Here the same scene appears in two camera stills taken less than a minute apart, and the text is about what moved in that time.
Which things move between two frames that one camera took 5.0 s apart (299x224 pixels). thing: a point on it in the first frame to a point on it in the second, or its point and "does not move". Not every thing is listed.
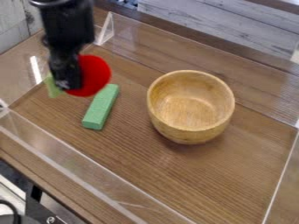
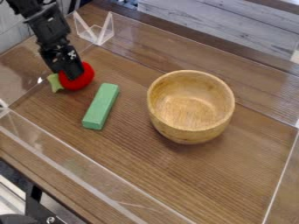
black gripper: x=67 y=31 to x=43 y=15
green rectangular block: x=97 y=111 does not move
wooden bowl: x=191 y=105 does not move
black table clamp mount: x=37 y=213 does not move
